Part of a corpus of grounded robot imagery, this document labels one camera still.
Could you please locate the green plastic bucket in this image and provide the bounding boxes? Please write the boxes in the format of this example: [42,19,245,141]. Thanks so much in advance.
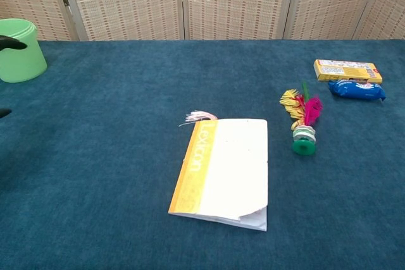
[0,18,48,83]

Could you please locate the blue cookie packet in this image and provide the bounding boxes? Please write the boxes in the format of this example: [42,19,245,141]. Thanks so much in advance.
[327,79,387,103]

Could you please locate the yellow cardboard box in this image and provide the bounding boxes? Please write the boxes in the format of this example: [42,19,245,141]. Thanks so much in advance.
[313,59,383,84]

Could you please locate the blue felt table cover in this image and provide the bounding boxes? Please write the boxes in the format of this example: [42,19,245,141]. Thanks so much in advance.
[0,39,405,270]

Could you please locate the white lined paper notebook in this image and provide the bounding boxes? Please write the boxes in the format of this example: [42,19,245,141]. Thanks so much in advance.
[167,118,270,232]

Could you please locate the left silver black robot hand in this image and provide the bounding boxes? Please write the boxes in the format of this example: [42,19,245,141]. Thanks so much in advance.
[0,35,28,119]

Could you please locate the teal white tasselled bookmark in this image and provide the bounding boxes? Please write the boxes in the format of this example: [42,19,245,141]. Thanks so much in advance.
[178,110,218,128]

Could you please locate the colourful feather shuttlecock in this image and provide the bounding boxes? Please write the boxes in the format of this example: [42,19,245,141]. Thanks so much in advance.
[278,80,324,157]

